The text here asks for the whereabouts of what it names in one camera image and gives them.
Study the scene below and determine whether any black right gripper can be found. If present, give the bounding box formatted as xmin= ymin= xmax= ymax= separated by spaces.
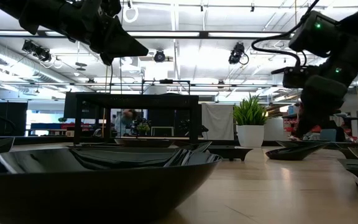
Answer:
xmin=295 ymin=74 xmax=349 ymax=139

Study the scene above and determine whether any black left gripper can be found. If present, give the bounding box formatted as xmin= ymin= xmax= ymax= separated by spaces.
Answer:
xmin=59 ymin=0 xmax=149 ymax=66

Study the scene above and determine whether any black leaf-shaped mini plate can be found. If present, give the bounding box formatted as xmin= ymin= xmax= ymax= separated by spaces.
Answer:
xmin=334 ymin=141 xmax=358 ymax=151
xmin=275 ymin=139 xmax=332 ymax=149
xmin=0 ymin=141 xmax=223 ymax=224

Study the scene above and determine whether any bin rack with red bins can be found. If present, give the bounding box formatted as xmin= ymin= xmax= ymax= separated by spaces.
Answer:
xmin=283 ymin=102 xmax=358 ymax=142

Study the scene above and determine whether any black perforated metal shelf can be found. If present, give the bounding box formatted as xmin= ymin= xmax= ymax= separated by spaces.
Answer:
xmin=63 ymin=92 xmax=203 ymax=144

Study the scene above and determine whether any green plant in white pot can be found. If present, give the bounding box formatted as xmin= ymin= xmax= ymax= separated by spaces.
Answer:
xmin=232 ymin=94 xmax=269 ymax=147

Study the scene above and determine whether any person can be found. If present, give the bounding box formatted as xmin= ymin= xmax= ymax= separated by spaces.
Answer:
xmin=114 ymin=108 xmax=138 ymax=138

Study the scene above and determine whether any small background potted plant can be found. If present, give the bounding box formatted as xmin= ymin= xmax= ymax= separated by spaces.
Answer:
xmin=136 ymin=122 xmax=151 ymax=137

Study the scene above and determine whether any white hanging curtain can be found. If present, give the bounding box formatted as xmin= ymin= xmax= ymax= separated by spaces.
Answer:
xmin=201 ymin=103 xmax=235 ymax=140

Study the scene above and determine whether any black partition panel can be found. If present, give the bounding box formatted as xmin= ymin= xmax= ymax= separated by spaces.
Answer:
xmin=0 ymin=101 xmax=29 ymax=137

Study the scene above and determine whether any white hanging ring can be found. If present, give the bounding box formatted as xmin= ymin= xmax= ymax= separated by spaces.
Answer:
xmin=122 ymin=5 xmax=139 ymax=24

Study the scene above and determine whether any black ceiling-mounted camera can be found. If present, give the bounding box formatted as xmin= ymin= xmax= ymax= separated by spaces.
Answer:
xmin=227 ymin=42 xmax=250 ymax=66
xmin=22 ymin=39 xmax=53 ymax=62
xmin=153 ymin=49 xmax=167 ymax=63

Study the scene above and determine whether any yellow hanging cord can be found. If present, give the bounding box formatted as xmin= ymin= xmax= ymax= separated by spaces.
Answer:
xmin=103 ymin=63 xmax=110 ymax=138

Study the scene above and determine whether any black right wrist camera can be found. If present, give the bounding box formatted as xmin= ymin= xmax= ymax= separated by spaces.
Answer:
xmin=271 ymin=65 xmax=311 ymax=90

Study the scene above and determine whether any black overhead frame bar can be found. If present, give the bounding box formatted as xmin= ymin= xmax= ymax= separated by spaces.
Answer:
xmin=0 ymin=29 xmax=295 ymax=40
xmin=0 ymin=82 xmax=287 ymax=90

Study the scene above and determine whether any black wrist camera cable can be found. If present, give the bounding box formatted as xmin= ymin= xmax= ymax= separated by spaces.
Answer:
xmin=250 ymin=0 xmax=321 ymax=68

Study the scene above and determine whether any silver ceiling air duct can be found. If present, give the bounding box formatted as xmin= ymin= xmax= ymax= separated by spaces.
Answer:
xmin=0 ymin=39 xmax=83 ymax=93

